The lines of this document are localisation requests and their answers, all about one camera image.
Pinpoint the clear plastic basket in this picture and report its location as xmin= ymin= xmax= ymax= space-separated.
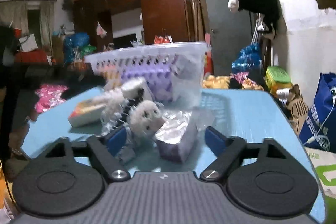
xmin=84 ymin=41 xmax=208 ymax=109

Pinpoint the orange and white box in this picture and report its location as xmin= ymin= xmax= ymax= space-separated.
xmin=68 ymin=98 xmax=107 ymax=127

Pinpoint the white fluffy plush toy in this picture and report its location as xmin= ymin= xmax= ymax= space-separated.
xmin=101 ymin=88 xmax=166 ymax=138

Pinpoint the purple tissue pack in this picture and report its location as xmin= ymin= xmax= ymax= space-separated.
xmin=155 ymin=112 xmax=198 ymax=163

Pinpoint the green and yellow box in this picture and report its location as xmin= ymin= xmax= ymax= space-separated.
xmin=265 ymin=66 xmax=292 ymax=94

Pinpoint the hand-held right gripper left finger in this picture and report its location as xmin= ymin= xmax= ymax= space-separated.
xmin=45 ymin=125 xmax=131 ymax=182

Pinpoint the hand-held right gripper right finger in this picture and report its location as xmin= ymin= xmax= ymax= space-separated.
xmin=200 ymin=126 xmax=287 ymax=182

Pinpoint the brown paper bag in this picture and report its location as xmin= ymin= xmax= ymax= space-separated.
xmin=285 ymin=84 xmax=310 ymax=135

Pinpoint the white and green bag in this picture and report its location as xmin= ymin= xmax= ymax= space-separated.
xmin=304 ymin=147 xmax=336 ymax=199

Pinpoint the black hanging garment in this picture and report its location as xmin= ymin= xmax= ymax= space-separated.
xmin=241 ymin=0 xmax=281 ymax=39

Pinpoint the pink patterned cloth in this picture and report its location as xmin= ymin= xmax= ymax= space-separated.
xmin=35 ymin=84 xmax=69 ymax=114

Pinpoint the blue patterned plastic bag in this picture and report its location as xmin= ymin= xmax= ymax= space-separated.
xmin=231 ymin=43 xmax=263 ymax=80

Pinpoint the white cable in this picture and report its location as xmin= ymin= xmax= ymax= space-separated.
xmin=306 ymin=94 xmax=336 ymax=144

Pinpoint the brown wooden wardrobe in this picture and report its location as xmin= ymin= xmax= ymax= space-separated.
xmin=72 ymin=0 xmax=191 ymax=52

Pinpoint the blue shopping bag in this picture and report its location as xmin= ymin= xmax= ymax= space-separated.
xmin=299 ymin=72 xmax=336 ymax=153

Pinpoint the grey door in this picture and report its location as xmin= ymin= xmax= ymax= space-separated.
xmin=203 ymin=0 xmax=254 ymax=75

